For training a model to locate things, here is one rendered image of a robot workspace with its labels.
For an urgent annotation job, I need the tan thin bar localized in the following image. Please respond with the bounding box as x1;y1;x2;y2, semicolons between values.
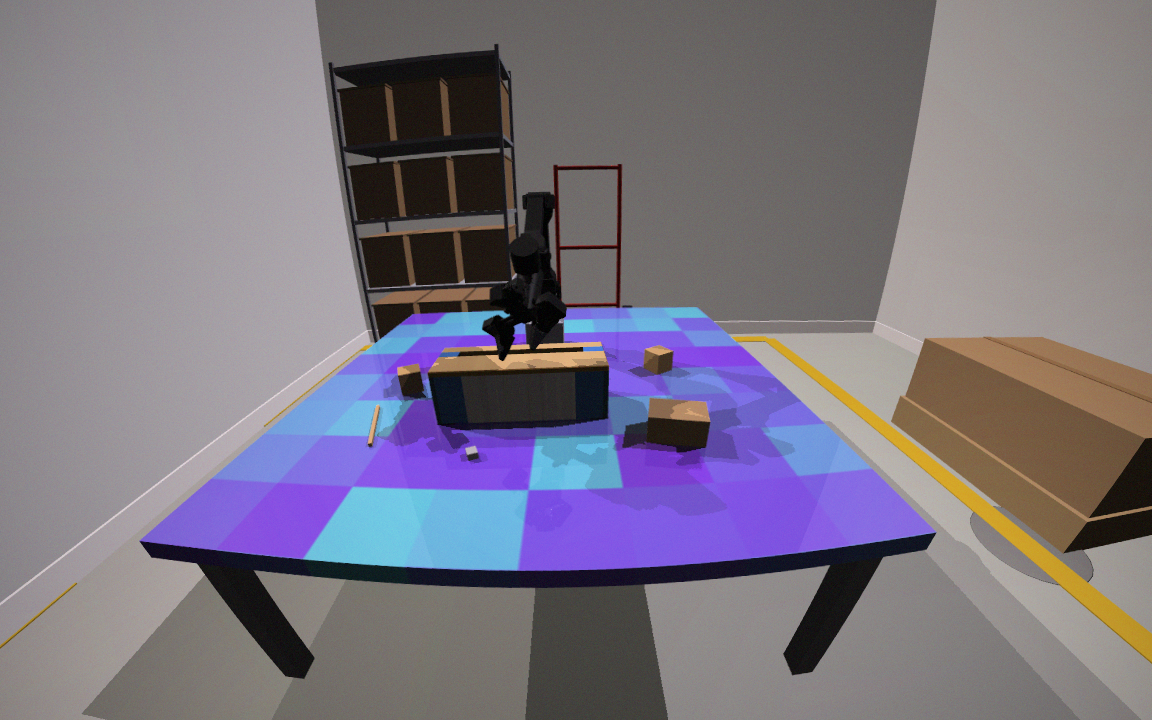
367;404;380;447

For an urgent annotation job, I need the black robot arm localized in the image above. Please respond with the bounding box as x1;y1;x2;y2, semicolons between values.
488;192;561;314

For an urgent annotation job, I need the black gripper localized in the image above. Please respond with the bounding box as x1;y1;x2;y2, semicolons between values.
482;282;567;361

